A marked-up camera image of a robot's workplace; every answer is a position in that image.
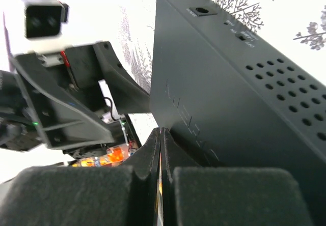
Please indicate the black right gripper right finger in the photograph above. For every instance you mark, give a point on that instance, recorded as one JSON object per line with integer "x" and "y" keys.
{"x": 196, "y": 195}

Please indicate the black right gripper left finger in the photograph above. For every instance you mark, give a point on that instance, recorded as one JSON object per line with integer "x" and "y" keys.
{"x": 122, "y": 195}

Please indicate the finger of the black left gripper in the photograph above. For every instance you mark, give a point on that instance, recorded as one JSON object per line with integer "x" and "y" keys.
{"x": 94, "y": 62}

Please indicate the black network switch box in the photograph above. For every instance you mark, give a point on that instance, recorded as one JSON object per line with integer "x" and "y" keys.
{"x": 234, "y": 99}

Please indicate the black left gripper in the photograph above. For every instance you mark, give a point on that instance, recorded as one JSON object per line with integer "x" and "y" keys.
{"x": 62, "y": 121}

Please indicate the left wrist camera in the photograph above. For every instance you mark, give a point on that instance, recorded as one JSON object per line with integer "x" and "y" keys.
{"x": 33, "y": 25}

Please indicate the floral patterned table mat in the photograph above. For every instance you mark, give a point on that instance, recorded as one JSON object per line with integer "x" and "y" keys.
{"x": 294, "y": 28}

